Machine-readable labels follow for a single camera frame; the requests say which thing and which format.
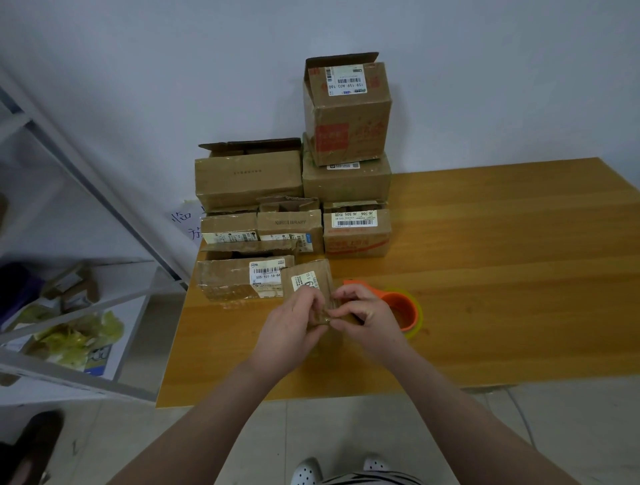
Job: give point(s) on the person's left hand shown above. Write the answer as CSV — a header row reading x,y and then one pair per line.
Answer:
x,y
290,330

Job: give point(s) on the person's right hand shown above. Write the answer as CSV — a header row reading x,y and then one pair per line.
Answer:
x,y
370,325

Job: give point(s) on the blue orange tape dispenser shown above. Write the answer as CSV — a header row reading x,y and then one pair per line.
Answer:
x,y
400,298

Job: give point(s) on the small brown cardboard box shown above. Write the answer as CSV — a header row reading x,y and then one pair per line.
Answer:
x,y
305,275

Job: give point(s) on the box barcode label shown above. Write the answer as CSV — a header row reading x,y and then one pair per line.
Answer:
x,y
225,278

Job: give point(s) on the stack of cardboard boxes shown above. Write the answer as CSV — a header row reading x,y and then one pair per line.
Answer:
x,y
250,180

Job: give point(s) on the person's left forearm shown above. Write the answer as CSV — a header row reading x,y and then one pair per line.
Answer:
x,y
220,430

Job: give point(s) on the person's right forearm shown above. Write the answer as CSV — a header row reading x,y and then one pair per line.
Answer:
x,y
470,430

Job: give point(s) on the person's striped clothing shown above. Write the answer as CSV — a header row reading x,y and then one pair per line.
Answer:
x,y
370,479

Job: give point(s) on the wooden table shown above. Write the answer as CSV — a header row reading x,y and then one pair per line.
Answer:
x,y
530,250

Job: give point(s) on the grey metal shelf rack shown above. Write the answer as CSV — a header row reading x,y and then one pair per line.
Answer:
x,y
80,378

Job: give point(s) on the small open carton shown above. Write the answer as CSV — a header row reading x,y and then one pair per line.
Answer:
x,y
75,290

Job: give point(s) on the yellow plastic bag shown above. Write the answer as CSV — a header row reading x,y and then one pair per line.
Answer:
x,y
70,340

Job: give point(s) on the dark blue bag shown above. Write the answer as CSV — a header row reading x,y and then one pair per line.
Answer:
x,y
15,295

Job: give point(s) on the white paper wall sign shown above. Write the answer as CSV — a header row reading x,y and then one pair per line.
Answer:
x,y
185,220

